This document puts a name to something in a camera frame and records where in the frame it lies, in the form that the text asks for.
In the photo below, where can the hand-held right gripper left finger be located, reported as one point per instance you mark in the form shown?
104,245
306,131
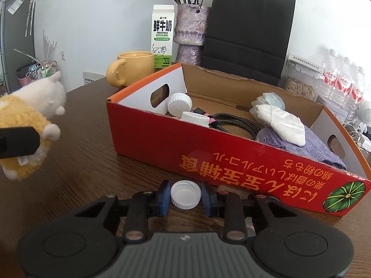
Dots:
164,197

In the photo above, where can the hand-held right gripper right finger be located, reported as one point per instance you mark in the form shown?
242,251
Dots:
206,199

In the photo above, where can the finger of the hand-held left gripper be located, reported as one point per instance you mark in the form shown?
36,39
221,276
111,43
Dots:
18,142

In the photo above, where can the white plastic bottle cap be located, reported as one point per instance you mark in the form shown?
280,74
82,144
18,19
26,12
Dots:
179,102
185,194
195,118

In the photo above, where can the red cardboard box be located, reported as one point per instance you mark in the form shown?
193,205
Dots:
232,165

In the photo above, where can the yellow and white plush sheep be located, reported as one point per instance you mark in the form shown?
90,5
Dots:
32,98

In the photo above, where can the blue-grey linen pouch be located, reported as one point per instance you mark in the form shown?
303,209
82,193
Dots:
316,150

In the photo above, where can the grey refrigerator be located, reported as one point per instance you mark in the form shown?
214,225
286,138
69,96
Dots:
14,49

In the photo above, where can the white low box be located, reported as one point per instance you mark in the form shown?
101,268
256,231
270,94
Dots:
92,78

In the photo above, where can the pink feather decoration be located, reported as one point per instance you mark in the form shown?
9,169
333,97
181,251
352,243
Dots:
47,46

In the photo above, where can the white tissue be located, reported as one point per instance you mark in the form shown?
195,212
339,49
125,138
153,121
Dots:
284,123

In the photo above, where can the crumpled plastic bag ball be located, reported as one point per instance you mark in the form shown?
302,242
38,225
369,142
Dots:
269,100

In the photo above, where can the clear folded umbrella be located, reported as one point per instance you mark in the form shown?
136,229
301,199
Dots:
30,14

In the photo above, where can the yellow mug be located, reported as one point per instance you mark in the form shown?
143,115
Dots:
136,66

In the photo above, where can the clear seed container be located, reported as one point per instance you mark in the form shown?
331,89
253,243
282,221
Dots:
301,89

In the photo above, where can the milk carton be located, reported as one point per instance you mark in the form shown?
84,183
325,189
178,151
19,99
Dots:
162,34

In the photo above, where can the black paper bag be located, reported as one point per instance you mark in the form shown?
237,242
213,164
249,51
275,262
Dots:
246,34

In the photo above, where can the water bottle red label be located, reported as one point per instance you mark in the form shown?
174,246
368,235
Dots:
357,92
343,84
329,78

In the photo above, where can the purple textured vase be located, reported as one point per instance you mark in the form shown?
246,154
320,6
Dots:
191,26

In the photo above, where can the white round speaker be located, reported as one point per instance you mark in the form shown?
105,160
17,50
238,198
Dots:
365,113

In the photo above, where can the wall outlet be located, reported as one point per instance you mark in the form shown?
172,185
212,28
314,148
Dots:
62,55

